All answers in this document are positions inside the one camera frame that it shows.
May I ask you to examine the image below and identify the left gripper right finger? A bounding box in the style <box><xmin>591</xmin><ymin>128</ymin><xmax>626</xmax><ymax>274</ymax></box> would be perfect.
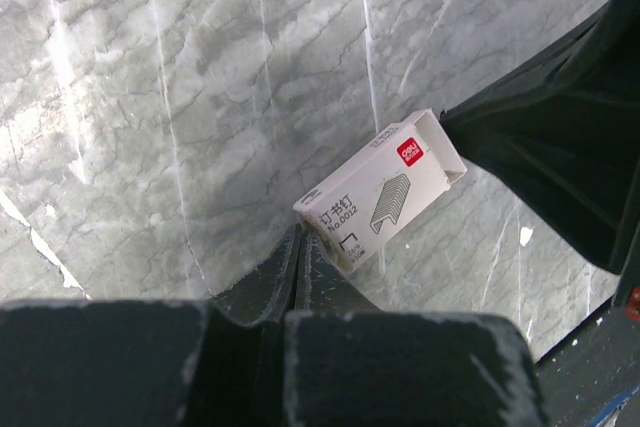
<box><xmin>283</xmin><ymin>231</ymin><xmax>549</xmax><ymax>426</ymax></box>

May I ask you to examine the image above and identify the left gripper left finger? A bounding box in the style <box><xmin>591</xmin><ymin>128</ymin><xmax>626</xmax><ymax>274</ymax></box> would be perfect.
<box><xmin>1</xmin><ymin>226</ymin><xmax>302</xmax><ymax>426</ymax></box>

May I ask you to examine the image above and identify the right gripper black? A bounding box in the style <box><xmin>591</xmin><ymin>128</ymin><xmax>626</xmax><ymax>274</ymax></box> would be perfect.
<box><xmin>441</xmin><ymin>0</ymin><xmax>639</xmax><ymax>426</ymax></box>

